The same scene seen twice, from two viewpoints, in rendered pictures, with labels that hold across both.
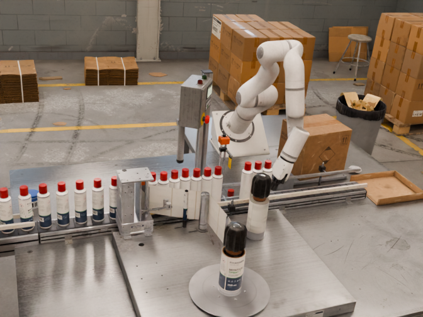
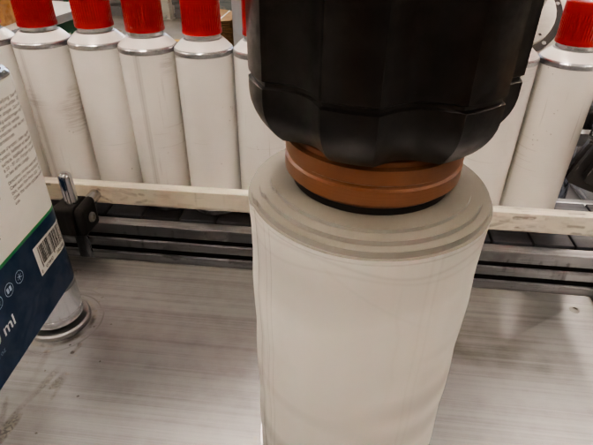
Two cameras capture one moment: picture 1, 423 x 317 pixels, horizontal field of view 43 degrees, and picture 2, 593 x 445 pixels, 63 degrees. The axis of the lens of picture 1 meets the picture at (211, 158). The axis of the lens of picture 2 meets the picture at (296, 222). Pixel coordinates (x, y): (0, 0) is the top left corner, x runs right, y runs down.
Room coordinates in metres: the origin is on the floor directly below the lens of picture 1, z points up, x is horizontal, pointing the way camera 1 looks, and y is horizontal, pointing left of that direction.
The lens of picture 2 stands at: (1.85, -0.27, 1.15)
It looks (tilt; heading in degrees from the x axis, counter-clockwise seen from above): 33 degrees down; 28
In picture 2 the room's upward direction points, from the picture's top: 1 degrees clockwise
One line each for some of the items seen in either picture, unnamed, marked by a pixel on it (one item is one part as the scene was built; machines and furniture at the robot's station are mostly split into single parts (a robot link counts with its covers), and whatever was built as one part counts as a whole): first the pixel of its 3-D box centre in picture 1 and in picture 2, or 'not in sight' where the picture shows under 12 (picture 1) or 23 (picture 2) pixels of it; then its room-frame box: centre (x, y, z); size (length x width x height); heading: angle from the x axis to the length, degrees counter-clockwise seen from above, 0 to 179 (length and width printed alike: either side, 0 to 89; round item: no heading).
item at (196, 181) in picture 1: (195, 189); (157, 106); (2.18, 0.06, 0.98); 0.05 x 0.05 x 0.20
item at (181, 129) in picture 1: (180, 141); not in sight; (2.25, 0.15, 1.18); 0.04 x 0.04 x 0.21
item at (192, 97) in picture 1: (196, 101); not in sight; (2.26, 0.09, 1.38); 0.17 x 0.10 x 0.19; 167
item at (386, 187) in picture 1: (386, 187); not in sight; (2.60, -0.97, 0.85); 0.30 x 0.26 x 0.04; 112
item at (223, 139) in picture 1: (223, 168); not in sight; (2.28, -0.06, 1.05); 0.10 x 0.04 x 0.33; 22
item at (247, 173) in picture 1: (246, 181); not in sight; (2.28, -0.18, 0.98); 0.05 x 0.05 x 0.20
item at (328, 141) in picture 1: (313, 146); not in sight; (2.76, -0.56, 0.99); 0.30 x 0.24 x 0.27; 118
